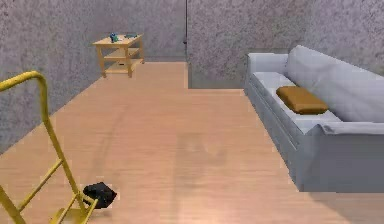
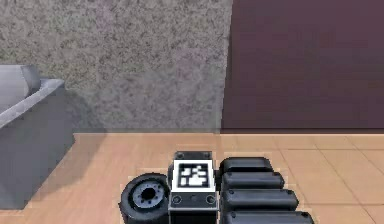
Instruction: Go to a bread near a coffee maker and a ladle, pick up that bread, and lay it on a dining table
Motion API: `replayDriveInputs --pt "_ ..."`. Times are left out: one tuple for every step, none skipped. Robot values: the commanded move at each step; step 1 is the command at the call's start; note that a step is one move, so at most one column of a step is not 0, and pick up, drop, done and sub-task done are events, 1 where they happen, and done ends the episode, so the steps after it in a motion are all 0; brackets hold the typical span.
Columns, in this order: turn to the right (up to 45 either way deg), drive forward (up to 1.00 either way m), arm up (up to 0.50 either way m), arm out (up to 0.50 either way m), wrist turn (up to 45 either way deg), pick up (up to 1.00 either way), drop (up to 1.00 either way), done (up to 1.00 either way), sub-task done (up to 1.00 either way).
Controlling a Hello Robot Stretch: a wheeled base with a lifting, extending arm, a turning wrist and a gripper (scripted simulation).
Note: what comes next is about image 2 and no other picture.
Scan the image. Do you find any grey sofa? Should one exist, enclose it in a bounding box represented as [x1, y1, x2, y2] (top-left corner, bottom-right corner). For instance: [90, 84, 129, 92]
[0, 64, 76, 211]

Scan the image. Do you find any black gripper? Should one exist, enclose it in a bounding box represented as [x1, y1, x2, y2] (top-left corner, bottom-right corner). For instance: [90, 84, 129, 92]
[118, 172, 172, 224]

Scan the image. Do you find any dark maroon room door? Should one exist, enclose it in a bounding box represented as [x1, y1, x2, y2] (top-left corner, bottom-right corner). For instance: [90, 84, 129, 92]
[219, 0, 384, 134]

